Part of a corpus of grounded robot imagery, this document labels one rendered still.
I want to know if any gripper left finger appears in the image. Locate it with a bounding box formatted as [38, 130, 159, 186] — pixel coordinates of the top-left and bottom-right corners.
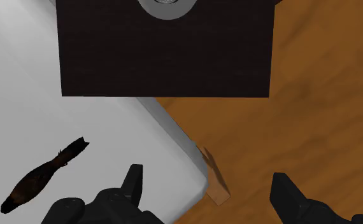
[41, 164, 164, 224]

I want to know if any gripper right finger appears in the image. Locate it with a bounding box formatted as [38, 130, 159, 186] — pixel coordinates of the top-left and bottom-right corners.
[269, 172, 363, 224]

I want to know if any white table with wooden legs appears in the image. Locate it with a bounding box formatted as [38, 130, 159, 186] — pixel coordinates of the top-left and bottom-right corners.
[0, 0, 232, 224]

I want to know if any dark brown bird figure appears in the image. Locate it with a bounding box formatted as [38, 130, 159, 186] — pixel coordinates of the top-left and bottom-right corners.
[0, 136, 90, 214]

